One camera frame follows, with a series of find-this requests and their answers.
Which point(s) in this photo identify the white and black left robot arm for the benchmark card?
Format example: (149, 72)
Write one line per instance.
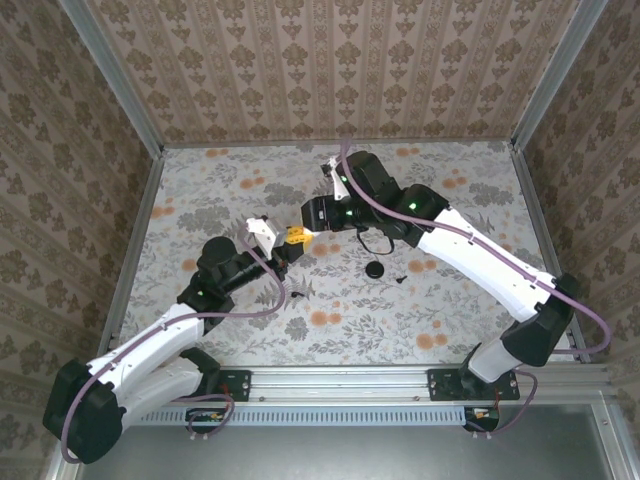
(150, 345)

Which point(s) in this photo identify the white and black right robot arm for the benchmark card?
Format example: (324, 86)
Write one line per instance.
(480, 250)

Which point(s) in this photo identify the floral patterned table cover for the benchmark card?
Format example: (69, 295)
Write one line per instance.
(350, 345)

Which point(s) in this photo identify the black connector box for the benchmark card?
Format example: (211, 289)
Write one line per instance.
(480, 415)
(205, 417)

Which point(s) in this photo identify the aluminium front beam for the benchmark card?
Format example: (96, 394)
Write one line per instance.
(340, 385)

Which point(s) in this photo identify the grey metal panel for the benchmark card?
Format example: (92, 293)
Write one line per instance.
(325, 455)

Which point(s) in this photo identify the aluminium side rail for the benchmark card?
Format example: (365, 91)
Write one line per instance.
(132, 250)
(540, 225)

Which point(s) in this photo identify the aluminium back rail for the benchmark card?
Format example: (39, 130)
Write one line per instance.
(250, 144)

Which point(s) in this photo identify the aluminium frame post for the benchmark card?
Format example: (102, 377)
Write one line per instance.
(121, 85)
(556, 75)

